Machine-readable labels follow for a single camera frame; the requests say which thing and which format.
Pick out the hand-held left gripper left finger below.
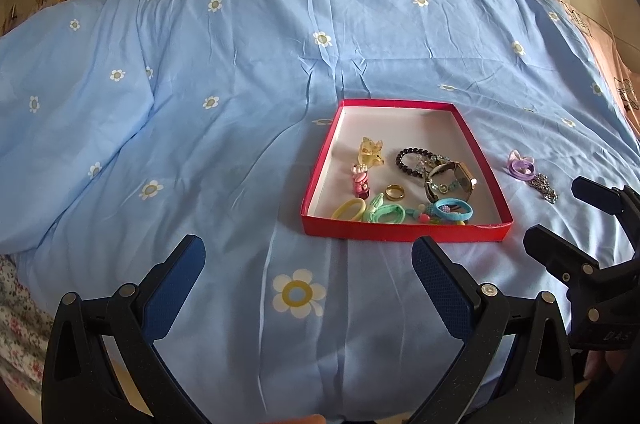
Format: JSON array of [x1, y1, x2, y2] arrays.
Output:
[[42, 234, 211, 424]]

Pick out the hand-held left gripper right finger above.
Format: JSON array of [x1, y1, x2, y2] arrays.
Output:
[[405, 236, 576, 424]]

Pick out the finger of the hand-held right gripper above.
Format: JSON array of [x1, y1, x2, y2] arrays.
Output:
[[522, 225, 640, 301], [571, 176, 640, 255]]

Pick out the silver metal chain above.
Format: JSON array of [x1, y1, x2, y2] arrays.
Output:
[[525, 173, 560, 205]]

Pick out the colourful beaded hair tie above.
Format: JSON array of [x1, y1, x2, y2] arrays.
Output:
[[404, 203, 451, 225]]

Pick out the blue hair tie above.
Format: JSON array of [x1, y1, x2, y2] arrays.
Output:
[[432, 199, 473, 225]]

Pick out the green hair tie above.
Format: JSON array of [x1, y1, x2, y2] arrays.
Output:
[[362, 195, 407, 225]]

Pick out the gold wristwatch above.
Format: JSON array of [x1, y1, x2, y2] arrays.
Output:
[[424, 160, 480, 205]]

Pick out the clear crystal bead bracelet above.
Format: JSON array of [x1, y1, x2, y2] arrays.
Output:
[[412, 154, 453, 195]]

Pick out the yellow hair tie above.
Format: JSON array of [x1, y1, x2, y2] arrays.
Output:
[[331, 198, 368, 222]]

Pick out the small pink charm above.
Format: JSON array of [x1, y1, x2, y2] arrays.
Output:
[[350, 163, 373, 199]]

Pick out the red cardboard box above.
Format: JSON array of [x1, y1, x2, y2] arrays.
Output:
[[300, 98, 514, 243]]

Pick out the person's right hand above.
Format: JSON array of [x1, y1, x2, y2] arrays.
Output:
[[585, 344, 640, 381]]

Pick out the pink printed blanket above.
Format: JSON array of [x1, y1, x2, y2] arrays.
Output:
[[555, 0, 640, 139]]

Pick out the floral bed sheet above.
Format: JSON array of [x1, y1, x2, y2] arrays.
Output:
[[0, 254, 56, 387]]

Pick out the yellow hair clip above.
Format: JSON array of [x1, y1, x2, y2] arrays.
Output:
[[357, 136, 386, 169]]

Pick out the blue floral quilt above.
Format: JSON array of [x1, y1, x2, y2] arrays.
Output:
[[0, 0, 640, 424]]

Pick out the purple flower hair tie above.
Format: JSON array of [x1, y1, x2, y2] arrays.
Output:
[[507, 149, 538, 181]]

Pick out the black bead bracelet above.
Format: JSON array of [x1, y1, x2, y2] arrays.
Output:
[[396, 147, 436, 178]]

